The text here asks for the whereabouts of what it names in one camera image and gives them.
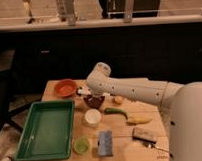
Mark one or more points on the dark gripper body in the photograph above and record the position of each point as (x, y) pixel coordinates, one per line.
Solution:
(83, 92)

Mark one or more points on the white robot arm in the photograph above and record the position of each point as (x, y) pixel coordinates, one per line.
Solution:
(185, 100)

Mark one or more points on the orange bowl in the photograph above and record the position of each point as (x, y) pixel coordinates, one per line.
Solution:
(65, 88)

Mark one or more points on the purple bowl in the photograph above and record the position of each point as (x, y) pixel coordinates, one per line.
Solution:
(94, 102)

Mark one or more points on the small green bowl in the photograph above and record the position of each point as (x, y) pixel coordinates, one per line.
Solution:
(81, 145)

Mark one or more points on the white cup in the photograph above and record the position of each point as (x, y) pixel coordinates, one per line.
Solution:
(92, 117)

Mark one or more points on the small yellow ball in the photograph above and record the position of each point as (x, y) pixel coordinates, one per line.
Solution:
(118, 99)

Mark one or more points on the green plastic tray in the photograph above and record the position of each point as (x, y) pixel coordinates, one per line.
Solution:
(47, 133)

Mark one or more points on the blue sponge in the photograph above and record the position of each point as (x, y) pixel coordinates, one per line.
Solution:
(105, 144)

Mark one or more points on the dark counter cabinet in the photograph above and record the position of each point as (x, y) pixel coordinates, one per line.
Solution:
(166, 52)

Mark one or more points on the brown block eraser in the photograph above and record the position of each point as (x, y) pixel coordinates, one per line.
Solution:
(144, 135)

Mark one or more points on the metal spoon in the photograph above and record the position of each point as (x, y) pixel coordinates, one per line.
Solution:
(152, 145)

